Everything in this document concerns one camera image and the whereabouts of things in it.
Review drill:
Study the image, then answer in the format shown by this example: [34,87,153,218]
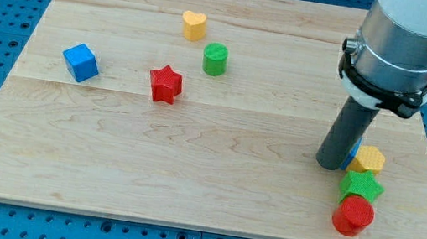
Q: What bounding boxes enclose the yellow heart block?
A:
[182,10,207,42]

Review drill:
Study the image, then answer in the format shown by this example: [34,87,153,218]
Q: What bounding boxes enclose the red cylinder block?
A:
[331,195,375,237]

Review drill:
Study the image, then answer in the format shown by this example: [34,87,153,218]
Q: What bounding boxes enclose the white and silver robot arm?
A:
[338,0,427,119]

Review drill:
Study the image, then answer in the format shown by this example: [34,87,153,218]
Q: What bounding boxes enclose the blue cube block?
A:
[62,44,99,83]

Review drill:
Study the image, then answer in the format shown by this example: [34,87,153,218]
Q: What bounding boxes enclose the blue block behind rod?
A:
[340,138,362,171]

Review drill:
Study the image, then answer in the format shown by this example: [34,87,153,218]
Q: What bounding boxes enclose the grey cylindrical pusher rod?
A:
[315,96,378,170]

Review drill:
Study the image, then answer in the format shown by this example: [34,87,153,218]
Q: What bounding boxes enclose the wooden board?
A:
[0,0,427,239]

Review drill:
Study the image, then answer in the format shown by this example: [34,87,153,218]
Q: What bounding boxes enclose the red star block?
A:
[150,65,183,105]

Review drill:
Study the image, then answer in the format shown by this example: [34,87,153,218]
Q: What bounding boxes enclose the green star block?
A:
[339,170,385,203]

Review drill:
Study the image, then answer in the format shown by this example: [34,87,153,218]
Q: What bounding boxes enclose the yellow hexagon block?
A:
[345,145,386,175]

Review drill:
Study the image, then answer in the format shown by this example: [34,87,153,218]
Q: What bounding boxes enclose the green cylinder block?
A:
[202,42,229,76]

